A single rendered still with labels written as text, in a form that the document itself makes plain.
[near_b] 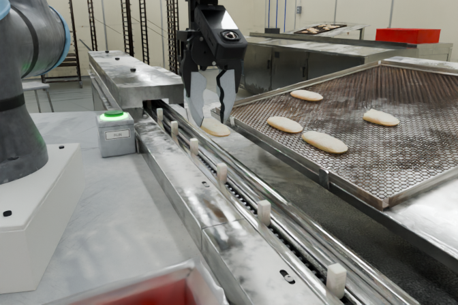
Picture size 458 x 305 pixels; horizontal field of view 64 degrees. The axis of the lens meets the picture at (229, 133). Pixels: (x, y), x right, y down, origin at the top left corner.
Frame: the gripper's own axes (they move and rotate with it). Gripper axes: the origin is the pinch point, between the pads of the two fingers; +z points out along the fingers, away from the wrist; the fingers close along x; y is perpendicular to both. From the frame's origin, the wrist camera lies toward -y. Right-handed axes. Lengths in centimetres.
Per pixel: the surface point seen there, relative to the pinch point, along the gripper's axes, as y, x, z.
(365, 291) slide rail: -33.5, -2.0, 8.8
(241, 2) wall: 699, -343, -52
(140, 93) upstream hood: 45.2, 3.4, 3.6
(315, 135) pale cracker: -7.2, -15.4, 2.8
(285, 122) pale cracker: 1.6, -15.1, 2.8
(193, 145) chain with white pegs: 9.7, 0.3, 7.6
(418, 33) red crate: 203, -291, -3
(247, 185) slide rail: -8.6, -2.1, 8.7
